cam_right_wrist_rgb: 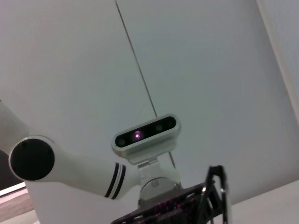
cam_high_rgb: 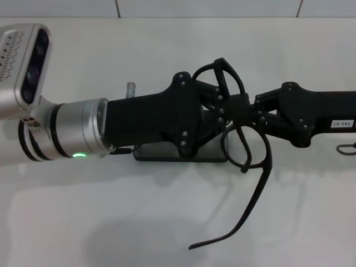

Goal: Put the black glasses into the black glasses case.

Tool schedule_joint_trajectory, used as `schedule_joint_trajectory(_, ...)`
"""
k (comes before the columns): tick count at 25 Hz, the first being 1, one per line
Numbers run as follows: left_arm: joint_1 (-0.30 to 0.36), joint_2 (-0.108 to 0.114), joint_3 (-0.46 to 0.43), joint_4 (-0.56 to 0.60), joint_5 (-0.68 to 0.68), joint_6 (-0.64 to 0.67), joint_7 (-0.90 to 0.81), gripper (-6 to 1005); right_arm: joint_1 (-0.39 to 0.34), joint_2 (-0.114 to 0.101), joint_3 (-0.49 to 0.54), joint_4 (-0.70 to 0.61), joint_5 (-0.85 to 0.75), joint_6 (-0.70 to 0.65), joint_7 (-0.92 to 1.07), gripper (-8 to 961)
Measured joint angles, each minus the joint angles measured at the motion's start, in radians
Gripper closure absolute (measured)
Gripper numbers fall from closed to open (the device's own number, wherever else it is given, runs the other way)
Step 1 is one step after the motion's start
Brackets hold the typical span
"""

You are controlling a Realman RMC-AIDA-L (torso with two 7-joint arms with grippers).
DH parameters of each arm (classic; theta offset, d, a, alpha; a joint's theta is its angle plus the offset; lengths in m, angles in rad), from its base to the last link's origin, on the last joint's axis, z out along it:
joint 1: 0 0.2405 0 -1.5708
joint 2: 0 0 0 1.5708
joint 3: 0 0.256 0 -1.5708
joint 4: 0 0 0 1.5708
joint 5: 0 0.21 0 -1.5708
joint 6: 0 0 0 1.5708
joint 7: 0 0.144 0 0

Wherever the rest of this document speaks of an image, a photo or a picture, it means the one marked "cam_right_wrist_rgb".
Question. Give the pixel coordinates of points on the black round-rimmed glasses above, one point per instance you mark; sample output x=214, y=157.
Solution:
x=218, y=171

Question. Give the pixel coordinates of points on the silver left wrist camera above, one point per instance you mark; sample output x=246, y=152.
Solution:
x=144, y=135

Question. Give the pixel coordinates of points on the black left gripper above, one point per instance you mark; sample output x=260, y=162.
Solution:
x=163, y=207

